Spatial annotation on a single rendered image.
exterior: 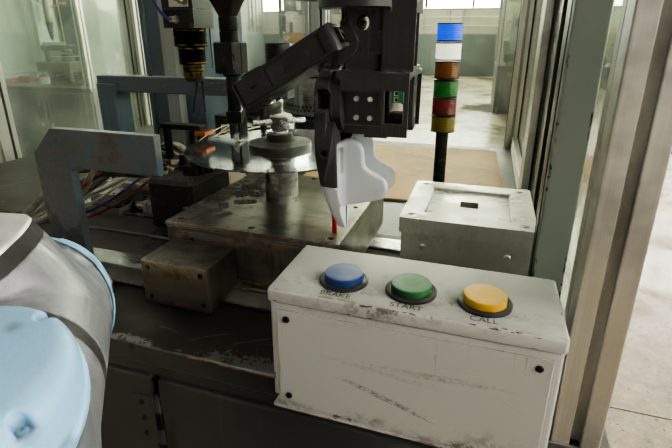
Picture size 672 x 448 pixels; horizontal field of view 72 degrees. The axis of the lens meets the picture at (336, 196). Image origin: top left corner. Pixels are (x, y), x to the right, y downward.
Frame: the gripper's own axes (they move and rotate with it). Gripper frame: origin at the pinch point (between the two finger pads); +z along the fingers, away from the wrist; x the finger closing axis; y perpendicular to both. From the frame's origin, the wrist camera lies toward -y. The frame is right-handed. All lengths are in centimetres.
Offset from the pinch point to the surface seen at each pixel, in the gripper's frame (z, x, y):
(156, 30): -18, 83, -84
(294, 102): 3, 97, -46
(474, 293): 6.4, -0.2, 13.8
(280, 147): 1.2, 29.0, -19.4
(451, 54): -13.6, 45.4, 6.2
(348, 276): 6.4, -0.8, 1.6
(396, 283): 6.4, -0.7, 6.5
